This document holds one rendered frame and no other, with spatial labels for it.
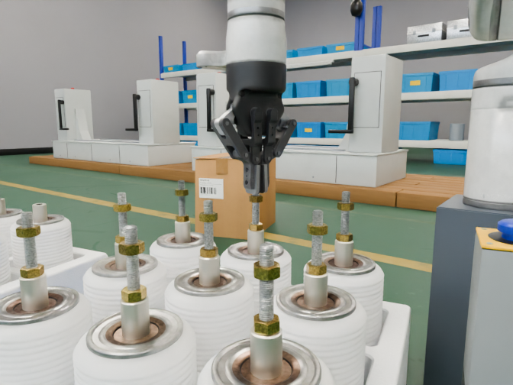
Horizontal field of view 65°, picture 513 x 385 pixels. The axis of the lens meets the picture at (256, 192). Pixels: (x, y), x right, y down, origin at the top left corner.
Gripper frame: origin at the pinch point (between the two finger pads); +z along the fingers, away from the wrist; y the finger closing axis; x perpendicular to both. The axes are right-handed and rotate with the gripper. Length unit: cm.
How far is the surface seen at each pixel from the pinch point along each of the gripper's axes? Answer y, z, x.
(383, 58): 165, -43, 86
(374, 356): 0.7, 17.1, -18.0
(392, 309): 11.8, 17.0, -13.5
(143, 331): -21.2, 9.5, -10.8
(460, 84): 416, -50, 150
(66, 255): -14.9, 15.8, 34.5
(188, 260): -6.6, 11.4, 6.4
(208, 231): -11.0, 4.1, -5.1
